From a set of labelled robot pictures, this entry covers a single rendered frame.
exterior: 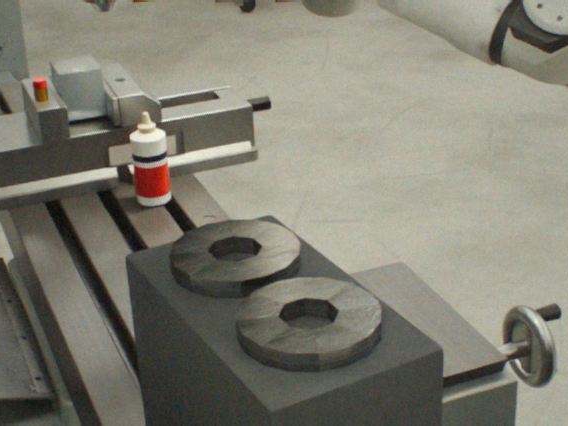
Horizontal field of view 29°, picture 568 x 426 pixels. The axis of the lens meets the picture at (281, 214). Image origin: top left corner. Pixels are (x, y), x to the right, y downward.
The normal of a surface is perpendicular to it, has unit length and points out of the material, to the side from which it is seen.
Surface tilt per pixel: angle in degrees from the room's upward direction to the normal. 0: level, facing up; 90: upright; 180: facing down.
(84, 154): 90
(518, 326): 90
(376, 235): 0
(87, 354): 0
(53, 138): 90
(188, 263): 0
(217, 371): 90
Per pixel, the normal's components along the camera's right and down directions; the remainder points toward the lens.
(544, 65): 0.01, 0.95
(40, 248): -0.04, -0.90
